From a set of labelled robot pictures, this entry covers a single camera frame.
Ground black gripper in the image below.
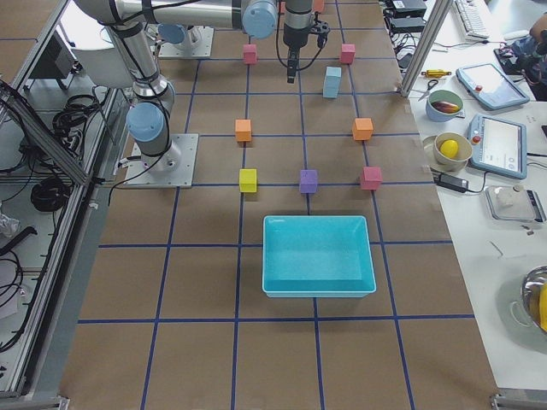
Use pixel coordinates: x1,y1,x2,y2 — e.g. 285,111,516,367
283,23,309,84

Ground light blue block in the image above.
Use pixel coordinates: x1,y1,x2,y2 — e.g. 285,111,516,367
322,82,339,99
324,66,342,88

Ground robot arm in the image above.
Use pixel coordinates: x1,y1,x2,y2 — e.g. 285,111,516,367
142,1,330,84
76,1,181,187

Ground near crimson block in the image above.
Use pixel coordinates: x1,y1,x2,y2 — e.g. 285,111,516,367
243,44,258,65

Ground crimson block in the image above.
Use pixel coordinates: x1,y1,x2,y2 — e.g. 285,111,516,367
339,43,356,65
360,167,383,190
243,44,258,65

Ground left far crimson block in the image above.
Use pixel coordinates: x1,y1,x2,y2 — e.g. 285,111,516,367
339,43,356,65

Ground near orange block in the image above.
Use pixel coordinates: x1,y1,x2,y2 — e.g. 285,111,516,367
234,119,252,143

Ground orange block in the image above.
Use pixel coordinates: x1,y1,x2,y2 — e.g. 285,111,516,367
352,118,374,141
234,119,252,143

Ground far orange block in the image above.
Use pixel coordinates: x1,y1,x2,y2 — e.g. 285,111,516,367
352,118,374,141

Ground black electronics box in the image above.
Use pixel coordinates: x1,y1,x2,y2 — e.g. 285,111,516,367
383,0,426,34

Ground right purple block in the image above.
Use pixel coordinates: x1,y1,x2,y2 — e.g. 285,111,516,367
299,169,318,194

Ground yellow block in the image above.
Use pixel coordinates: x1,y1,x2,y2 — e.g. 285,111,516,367
238,168,257,193

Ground brass cylinder tool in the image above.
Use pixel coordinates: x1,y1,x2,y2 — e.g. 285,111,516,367
421,69,452,79

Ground black scissors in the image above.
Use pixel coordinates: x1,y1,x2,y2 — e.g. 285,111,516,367
419,79,438,101

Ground right far crimson block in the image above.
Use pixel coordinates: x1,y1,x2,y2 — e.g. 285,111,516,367
360,167,383,190

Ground green bowl with fruit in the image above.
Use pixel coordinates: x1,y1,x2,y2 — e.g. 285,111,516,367
426,90,463,122

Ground white keyboard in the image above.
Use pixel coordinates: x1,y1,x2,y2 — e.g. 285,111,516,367
453,0,490,40

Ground bowl with lemon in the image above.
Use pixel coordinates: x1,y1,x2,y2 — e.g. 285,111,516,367
422,132,473,172

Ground far teach pendant tablet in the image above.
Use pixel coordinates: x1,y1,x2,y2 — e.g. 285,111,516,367
456,63,530,110

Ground teach pendant tablet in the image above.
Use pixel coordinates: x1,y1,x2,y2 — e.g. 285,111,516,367
468,114,527,180
456,63,530,110

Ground black power adapter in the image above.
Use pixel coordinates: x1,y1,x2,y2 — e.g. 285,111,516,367
433,173,468,193

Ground cyan plastic bin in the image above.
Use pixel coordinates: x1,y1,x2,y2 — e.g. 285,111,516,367
262,215,377,298

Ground near teach pendant tablet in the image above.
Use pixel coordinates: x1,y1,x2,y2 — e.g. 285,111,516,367
468,114,527,180

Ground person at desk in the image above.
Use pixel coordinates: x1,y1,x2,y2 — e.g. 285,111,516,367
511,13,546,101

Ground kitchen scale with object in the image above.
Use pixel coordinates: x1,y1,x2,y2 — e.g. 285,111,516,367
485,184,546,223

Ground steel bowl with banana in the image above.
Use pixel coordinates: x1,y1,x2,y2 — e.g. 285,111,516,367
509,266,546,335

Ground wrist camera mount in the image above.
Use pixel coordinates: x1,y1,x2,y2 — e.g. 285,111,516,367
309,12,331,50

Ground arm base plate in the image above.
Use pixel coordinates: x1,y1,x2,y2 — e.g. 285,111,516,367
124,133,199,189
157,24,214,59

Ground aluminium frame post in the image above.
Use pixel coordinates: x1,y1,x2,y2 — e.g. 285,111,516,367
398,0,453,97

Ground black cables bundle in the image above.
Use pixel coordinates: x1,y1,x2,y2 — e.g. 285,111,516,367
0,93,112,214

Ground aluminium side frame rail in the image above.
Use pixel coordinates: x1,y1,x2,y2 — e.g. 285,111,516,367
0,0,116,398

